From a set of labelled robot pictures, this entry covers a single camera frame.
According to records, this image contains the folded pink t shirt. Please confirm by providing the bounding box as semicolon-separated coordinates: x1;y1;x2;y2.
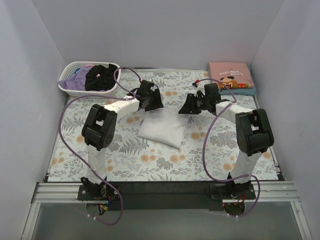
208;62;254;89

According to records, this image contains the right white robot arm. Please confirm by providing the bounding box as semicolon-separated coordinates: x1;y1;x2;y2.
178;83;275;199

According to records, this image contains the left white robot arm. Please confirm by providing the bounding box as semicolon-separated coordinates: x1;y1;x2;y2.
81;80;164;200

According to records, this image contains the purple cable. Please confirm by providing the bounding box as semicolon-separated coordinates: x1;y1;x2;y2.
58;66;145;226
191;78;260;219

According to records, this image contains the white t shirt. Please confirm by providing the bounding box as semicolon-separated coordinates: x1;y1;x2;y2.
137;108;189;149

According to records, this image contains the black garment in basket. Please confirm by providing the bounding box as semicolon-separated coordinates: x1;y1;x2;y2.
85;64;118;92

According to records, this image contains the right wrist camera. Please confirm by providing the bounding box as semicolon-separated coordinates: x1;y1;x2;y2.
192;80;205;97

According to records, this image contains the white plastic laundry basket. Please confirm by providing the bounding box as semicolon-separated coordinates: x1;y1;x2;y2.
57;61;121;97

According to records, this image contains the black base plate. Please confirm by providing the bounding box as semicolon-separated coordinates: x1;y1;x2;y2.
77;178;257;215

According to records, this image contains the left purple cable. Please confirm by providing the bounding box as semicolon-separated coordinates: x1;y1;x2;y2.
58;66;145;226

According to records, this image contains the aluminium frame rail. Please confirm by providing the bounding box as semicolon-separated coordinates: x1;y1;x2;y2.
22;181;312;240

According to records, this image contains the purple garment in basket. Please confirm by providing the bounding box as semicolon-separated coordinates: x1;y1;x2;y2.
59;65;93;91

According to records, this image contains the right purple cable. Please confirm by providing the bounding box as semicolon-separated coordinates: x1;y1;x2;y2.
191;78;260;219

